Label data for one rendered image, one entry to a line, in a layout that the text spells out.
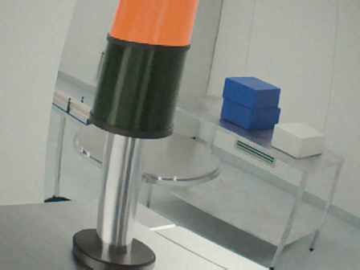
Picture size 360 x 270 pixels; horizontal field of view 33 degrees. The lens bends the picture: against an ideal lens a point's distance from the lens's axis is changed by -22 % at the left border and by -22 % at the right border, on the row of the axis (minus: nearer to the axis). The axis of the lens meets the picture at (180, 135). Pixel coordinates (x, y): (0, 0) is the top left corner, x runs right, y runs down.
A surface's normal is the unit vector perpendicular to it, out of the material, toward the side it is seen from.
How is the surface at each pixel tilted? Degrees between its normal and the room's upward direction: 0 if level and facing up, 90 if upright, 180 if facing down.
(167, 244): 0
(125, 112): 90
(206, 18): 90
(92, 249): 0
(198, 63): 90
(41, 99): 90
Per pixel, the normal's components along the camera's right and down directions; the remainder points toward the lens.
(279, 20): -0.72, 0.07
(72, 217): 0.19, -0.94
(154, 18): 0.04, 0.30
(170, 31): 0.49, 0.34
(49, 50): 0.67, 0.33
